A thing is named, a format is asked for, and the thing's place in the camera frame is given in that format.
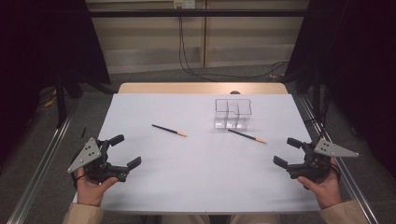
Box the black stand cable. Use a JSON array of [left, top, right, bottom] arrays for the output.
[[304, 116, 327, 138]]

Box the white table mat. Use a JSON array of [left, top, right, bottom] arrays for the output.
[[73, 92, 321, 216]]

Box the aluminium rail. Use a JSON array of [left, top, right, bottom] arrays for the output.
[[295, 94, 379, 224], [6, 99, 80, 224]]

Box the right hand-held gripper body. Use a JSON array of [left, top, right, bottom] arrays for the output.
[[286, 138, 360, 184]]

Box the black metal stand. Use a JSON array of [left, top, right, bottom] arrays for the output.
[[54, 73, 68, 129]]

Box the black curtain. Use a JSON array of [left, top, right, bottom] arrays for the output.
[[0, 0, 111, 169], [284, 0, 396, 181]]

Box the person's left hand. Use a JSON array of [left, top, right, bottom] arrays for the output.
[[76, 167, 120, 208]]

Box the white wall socket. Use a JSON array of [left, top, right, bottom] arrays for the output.
[[173, 0, 196, 9]]

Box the clear plastic organizer box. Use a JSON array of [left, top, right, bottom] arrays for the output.
[[213, 98, 253, 131]]

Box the black pencil with orange end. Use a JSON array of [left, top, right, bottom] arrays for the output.
[[227, 128, 268, 145], [151, 123, 189, 138]]

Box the black wall cable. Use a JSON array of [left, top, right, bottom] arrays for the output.
[[180, 15, 290, 80], [177, 7, 219, 82]]

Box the person's right hand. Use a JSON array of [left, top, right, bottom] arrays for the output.
[[297, 157, 343, 210]]

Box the wooden table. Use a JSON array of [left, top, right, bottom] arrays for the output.
[[117, 81, 289, 95]]

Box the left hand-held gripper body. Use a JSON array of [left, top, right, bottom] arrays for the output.
[[66, 137, 130, 185]]

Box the black horizontal bar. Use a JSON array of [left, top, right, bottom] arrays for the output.
[[88, 8, 307, 18]]

